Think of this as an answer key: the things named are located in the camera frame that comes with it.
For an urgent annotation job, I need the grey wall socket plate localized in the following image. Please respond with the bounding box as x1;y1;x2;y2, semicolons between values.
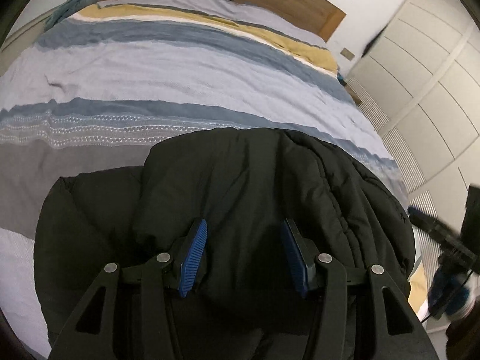
340;48;355;61

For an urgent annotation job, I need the white panelled wardrobe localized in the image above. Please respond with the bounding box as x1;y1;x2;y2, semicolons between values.
348;0;479;224

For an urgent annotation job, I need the striped blue grey duvet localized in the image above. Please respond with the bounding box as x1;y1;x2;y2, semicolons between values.
1;2;407;359

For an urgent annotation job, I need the grey pillow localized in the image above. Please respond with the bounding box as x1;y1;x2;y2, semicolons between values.
99;0;326;48

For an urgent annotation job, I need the teal cloth beside bed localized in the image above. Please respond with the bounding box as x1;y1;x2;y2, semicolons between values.
44;0;99;32

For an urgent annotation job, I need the black puffer jacket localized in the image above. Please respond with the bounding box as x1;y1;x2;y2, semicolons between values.
34;128;415;359

